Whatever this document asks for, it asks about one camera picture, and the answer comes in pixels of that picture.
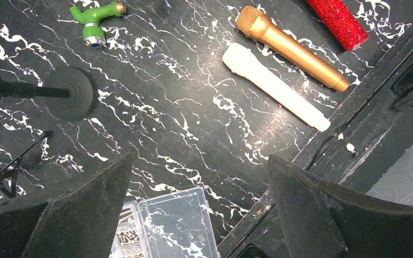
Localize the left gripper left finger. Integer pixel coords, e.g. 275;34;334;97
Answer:
0;153;132;257

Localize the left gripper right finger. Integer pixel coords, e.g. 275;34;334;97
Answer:
267;155;413;257

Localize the black tripod shock mount stand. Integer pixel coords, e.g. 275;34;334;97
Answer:
0;130;55;204

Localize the black round base clip stand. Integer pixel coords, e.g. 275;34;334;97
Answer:
0;66;96;121

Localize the pink microphone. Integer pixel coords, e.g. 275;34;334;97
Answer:
222;43;331;132

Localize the red glitter microphone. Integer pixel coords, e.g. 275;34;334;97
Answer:
307;0;369;51

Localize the gold microphone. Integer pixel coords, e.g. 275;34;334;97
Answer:
236;5;350;92

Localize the clear plastic screw box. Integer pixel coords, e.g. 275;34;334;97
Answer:
109;187;220;257

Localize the green hose splitter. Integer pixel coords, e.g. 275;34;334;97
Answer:
69;1;127;48

